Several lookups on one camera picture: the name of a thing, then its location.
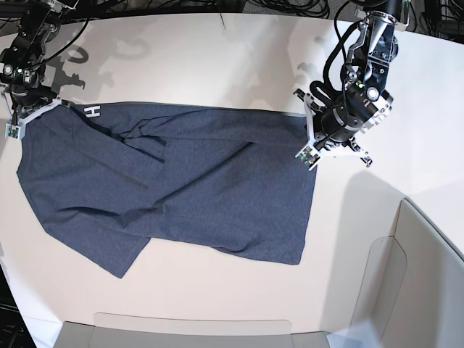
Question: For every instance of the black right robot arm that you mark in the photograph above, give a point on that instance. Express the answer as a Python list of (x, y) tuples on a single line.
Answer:
[(23, 64)]

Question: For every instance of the grey bin bottom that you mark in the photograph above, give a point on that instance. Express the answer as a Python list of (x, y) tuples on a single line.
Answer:
[(111, 330)]

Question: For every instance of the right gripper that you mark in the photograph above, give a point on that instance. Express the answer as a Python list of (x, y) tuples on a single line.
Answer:
[(22, 104)]

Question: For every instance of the grey bin right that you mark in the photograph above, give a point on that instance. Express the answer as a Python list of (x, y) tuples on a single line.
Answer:
[(412, 287)]

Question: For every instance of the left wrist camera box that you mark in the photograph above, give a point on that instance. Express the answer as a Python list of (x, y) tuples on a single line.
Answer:
[(309, 156)]

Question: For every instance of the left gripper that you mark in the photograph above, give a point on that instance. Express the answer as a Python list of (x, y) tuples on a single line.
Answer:
[(328, 133)]

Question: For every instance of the dark blue t-shirt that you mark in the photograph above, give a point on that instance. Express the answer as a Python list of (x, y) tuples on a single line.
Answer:
[(105, 180)]

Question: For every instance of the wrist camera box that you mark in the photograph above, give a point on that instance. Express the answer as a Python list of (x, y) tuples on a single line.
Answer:
[(309, 156), (15, 131)]

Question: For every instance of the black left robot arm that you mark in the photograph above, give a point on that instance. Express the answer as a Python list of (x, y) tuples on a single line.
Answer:
[(352, 97)]

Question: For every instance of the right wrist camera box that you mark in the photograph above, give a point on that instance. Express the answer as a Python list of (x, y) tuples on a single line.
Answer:
[(15, 131)]

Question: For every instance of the grey bin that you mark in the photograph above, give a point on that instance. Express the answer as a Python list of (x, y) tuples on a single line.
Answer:
[(111, 330), (412, 287)]

